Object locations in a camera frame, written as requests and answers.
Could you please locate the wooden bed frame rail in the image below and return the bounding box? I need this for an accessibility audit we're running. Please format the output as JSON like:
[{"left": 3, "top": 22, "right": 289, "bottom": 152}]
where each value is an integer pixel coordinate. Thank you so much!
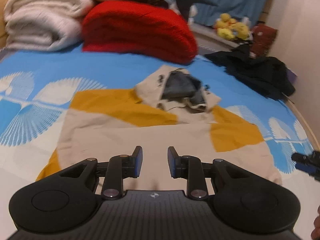
[{"left": 285, "top": 98, "right": 319, "bottom": 150}]

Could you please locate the white folded quilt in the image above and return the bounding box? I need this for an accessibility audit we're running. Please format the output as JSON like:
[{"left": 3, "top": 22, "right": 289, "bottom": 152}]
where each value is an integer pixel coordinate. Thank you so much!
[{"left": 5, "top": 9, "right": 81, "bottom": 51}]

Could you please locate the black clothes pile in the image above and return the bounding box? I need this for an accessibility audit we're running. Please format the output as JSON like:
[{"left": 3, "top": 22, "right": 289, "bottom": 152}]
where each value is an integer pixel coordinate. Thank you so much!
[{"left": 204, "top": 44, "right": 296, "bottom": 100}]

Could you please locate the beige and mustard jacket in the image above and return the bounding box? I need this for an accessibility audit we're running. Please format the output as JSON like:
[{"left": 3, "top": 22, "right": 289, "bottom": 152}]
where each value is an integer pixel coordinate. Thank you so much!
[{"left": 39, "top": 65, "right": 282, "bottom": 190}]

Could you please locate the red folded blanket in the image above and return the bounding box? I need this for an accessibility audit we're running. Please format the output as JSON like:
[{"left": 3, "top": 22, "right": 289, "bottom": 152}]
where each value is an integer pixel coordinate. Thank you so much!
[{"left": 82, "top": 0, "right": 197, "bottom": 64}]

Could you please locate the yellow plush toy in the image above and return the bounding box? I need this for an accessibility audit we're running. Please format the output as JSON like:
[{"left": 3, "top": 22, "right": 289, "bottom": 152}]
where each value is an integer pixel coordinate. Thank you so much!
[{"left": 213, "top": 13, "right": 251, "bottom": 41}]

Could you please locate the purple box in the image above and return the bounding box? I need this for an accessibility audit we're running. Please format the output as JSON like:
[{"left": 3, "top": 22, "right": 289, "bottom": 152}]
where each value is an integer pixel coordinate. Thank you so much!
[{"left": 287, "top": 68, "right": 297, "bottom": 85}]

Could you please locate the white plush toy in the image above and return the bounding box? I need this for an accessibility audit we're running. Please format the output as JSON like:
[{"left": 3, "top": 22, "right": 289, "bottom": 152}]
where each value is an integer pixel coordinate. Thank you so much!
[{"left": 188, "top": 4, "right": 198, "bottom": 25}]

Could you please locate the person right hand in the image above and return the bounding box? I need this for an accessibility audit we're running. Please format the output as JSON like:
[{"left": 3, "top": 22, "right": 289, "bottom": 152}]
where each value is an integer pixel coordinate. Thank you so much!
[{"left": 311, "top": 206, "right": 320, "bottom": 240}]

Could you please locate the cream folded blanket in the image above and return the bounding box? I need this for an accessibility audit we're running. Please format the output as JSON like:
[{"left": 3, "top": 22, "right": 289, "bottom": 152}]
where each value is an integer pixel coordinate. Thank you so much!
[{"left": 3, "top": 0, "right": 94, "bottom": 22}]

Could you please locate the blue white patterned bedsheet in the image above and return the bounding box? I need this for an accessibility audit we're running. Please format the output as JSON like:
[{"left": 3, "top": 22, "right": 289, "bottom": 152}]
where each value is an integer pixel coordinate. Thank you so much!
[{"left": 1, "top": 46, "right": 319, "bottom": 239}]

